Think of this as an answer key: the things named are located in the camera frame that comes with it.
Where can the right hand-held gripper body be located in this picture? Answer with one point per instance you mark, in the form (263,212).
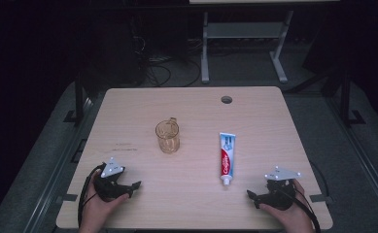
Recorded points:
(279,194)

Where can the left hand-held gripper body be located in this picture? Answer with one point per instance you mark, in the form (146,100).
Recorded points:
(112,187)

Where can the person's left hand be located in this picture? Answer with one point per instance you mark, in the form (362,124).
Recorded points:
(96,210)

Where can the person's right hand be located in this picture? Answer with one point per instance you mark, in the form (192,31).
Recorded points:
(293,218)

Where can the white and red toothpaste tube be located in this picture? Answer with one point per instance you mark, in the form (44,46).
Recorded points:
(227,155)

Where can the clear amber plastic cup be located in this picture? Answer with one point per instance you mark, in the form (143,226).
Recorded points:
(167,137)

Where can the grey metal stand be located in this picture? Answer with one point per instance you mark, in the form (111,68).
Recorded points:
(245,30)

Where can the black metal post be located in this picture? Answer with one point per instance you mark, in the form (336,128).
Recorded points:
(346,97)
(79,100)

